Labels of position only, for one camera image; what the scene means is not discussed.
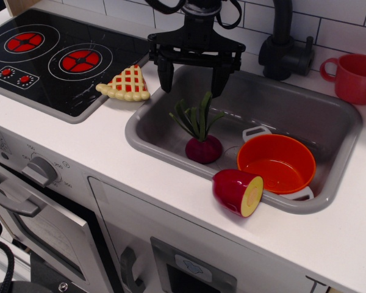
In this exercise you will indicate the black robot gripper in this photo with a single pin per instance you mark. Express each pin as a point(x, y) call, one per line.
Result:
point(195, 43)

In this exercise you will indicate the grey plastic sink basin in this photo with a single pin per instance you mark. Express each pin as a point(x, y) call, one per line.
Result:
point(328, 126)

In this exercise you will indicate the grey dishwasher panel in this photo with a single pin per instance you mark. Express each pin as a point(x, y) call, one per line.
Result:
point(181, 272)

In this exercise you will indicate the toy oven door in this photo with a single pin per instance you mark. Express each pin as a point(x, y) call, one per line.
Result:
point(60, 237)

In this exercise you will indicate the grey cabinet door handle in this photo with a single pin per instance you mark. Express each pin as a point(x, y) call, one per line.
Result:
point(128, 259)

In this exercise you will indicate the orange toy pot grey handles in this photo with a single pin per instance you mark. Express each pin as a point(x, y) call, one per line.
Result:
point(286, 165)

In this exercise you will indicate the purple toy beet green leaves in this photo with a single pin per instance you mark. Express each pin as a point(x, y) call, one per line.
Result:
point(202, 147)

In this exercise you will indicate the halved red toy fruit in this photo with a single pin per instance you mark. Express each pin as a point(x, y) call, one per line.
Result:
point(238, 191)

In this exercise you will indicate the toy lattice pie slice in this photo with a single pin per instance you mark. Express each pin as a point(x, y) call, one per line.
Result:
point(129, 85)

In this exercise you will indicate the black sink faucet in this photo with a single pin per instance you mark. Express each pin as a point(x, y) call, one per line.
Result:
point(279, 55)

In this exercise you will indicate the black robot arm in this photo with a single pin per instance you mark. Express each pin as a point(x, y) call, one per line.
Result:
point(200, 9)

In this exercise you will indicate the grey oven door handle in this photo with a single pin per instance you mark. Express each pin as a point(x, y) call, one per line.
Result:
point(8, 201)

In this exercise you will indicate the red plastic cup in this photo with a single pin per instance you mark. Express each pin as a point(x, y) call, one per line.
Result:
point(348, 73)

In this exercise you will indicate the grey oven knob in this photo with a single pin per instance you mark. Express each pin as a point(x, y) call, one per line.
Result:
point(40, 171)

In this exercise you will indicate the black toy stove top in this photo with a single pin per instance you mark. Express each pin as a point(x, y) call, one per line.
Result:
point(53, 64)

